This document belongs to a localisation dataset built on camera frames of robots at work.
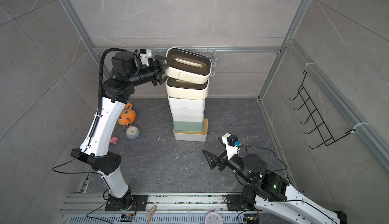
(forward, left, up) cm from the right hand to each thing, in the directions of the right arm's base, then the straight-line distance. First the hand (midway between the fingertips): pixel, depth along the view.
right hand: (213, 145), depth 61 cm
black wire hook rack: (+7, -46, +4) cm, 46 cm away
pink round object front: (-22, 0, -28) cm, 36 cm away
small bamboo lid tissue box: (+21, +16, -8) cm, 28 cm away
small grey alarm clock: (+22, +49, -25) cm, 59 cm away
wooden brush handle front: (-21, +30, -28) cm, 46 cm away
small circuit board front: (-22, +41, -30) cm, 55 cm away
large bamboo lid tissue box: (+18, +10, -23) cm, 31 cm away
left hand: (+24, +15, +23) cm, 37 cm away
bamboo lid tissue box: (+20, +12, -2) cm, 24 cm away
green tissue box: (+21, +12, -18) cm, 30 cm away
